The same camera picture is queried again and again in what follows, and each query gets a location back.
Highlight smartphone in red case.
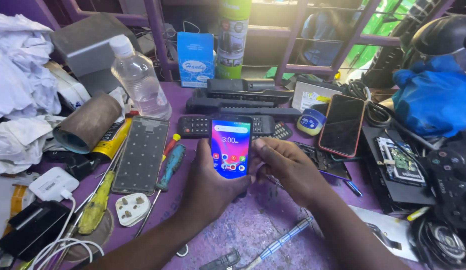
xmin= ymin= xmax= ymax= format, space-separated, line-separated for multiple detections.
xmin=318 ymin=93 xmax=366 ymax=158

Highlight grey metal box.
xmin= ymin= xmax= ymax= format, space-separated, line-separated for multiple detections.
xmin=50 ymin=13 xmax=142 ymax=95

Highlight small black phone part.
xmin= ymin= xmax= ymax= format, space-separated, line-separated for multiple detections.
xmin=199 ymin=250 xmax=241 ymax=270

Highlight black flat device case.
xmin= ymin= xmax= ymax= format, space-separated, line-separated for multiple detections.
xmin=362 ymin=125 xmax=437 ymax=215

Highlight yellow handled screwdriver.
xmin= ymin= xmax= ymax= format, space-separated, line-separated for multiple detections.
xmin=77 ymin=170 xmax=116 ymax=236

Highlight purple window frame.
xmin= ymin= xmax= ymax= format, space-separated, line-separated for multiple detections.
xmin=33 ymin=0 xmax=456 ymax=84

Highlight red yellow small screwdriver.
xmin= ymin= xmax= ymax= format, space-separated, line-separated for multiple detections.
xmin=161 ymin=133 xmax=181 ymax=162

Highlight yellow glue tube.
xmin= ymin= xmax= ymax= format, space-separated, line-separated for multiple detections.
xmin=91 ymin=117 xmax=133 ymax=162

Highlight white three pin plug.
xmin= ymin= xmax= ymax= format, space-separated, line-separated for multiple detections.
xmin=115 ymin=192 xmax=152 ymax=227

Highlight white charging cable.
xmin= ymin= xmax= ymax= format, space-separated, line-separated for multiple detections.
xmin=28 ymin=189 xmax=105 ymax=270

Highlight black desk lamp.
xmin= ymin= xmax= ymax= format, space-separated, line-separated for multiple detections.
xmin=401 ymin=14 xmax=466 ymax=76

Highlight broken black phone frame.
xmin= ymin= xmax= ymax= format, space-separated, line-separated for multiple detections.
xmin=293 ymin=141 xmax=353 ymax=182

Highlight black power adapter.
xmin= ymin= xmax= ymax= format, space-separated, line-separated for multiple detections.
xmin=43 ymin=149 xmax=103 ymax=181

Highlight brown sandpaper roll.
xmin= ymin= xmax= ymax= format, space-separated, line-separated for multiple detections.
xmin=52 ymin=91 xmax=123 ymax=155

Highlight yellow marker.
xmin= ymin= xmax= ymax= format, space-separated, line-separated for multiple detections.
xmin=406 ymin=206 xmax=431 ymax=222

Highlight small smartphone with lit screen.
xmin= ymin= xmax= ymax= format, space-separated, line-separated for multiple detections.
xmin=210 ymin=115 xmax=253 ymax=180

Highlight clear plastic bottle white cap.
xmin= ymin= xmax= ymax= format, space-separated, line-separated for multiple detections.
xmin=109 ymin=34 xmax=173 ymax=121

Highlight green circuit board drive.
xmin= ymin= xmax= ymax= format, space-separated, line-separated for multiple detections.
xmin=375 ymin=136 xmax=427 ymax=187

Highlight black rectangular box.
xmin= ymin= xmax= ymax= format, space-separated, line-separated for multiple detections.
xmin=0 ymin=200 xmax=71 ymax=262

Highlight blue plastic bag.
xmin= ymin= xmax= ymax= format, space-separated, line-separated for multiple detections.
xmin=391 ymin=56 xmax=466 ymax=139

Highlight pile of black remote controls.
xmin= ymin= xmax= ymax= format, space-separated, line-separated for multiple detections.
xmin=178 ymin=77 xmax=303 ymax=141

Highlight brown round disc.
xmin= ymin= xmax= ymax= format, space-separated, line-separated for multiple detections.
xmin=63 ymin=208 xmax=116 ymax=263

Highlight blue handled screwdriver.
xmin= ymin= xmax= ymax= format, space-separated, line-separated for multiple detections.
xmin=134 ymin=144 xmax=187 ymax=238

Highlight shiny metal plate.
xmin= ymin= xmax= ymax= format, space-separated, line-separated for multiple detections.
xmin=349 ymin=204 xmax=420 ymax=262

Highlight green spray can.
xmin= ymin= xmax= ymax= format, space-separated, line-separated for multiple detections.
xmin=215 ymin=0 xmax=253 ymax=80

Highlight blue and white carton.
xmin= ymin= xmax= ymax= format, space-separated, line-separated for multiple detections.
xmin=176 ymin=31 xmax=215 ymax=89

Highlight coil of black cables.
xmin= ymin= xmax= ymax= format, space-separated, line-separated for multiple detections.
xmin=341 ymin=80 xmax=394 ymax=129

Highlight blue lidded jelly jar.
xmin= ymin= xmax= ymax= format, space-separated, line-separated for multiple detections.
xmin=296 ymin=108 xmax=327 ymax=137

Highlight grey device with yellow label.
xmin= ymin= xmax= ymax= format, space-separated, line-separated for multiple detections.
xmin=292 ymin=80 xmax=345 ymax=113

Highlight small metal tweezers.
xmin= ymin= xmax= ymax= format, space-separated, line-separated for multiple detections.
xmin=266 ymin=174 xmax=285 ymax=189

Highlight white packet with orange ribbon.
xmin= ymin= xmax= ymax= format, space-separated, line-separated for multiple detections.
xmin=0 ymin=175 xmax=35 ymax=242

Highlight black game controller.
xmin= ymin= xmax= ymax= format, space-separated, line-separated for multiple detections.
xmin=424 ymin=144 xmax=466 ymax=230

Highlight white printed tape roll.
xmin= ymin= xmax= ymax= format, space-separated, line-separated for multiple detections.
xmin=45 ymin=61 xmax=92 ymax=112

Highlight blue white striped tool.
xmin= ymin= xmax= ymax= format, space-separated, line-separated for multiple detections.
xmin=240 ymin=216 xmax=315 ymax=270

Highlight black round speaker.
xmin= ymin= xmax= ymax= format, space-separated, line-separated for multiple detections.
xmin=409 ymin=217 xmax=466 ymax=270

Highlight person's left hand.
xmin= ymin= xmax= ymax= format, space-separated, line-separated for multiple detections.
xmin=178 ymin=139 xmax=256 ymax=226

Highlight blue pen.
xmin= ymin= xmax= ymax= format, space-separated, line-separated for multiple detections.
xmin=345 ymin=180 xmax=364 ymax=198

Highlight heap of white crumpled paper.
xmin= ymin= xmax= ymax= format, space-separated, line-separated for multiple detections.
xmin=0 ymin=14 xmax=63 ymax=175

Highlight person's right hand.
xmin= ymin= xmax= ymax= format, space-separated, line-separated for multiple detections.
xmin=252 ymin=137 xmax=351 ymax=209

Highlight long metal tweezers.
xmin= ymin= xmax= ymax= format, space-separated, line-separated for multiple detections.
xmin=73 ymin=142 xmax=125 ymax=215

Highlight grey phone back frame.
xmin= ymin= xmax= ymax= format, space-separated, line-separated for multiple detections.
xmin=111 ymin=116 xmax=170 ymax=197

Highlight white charger adapter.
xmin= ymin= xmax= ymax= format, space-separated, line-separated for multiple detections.
xmin=29 ymin=166 xmax=80 ymax=203

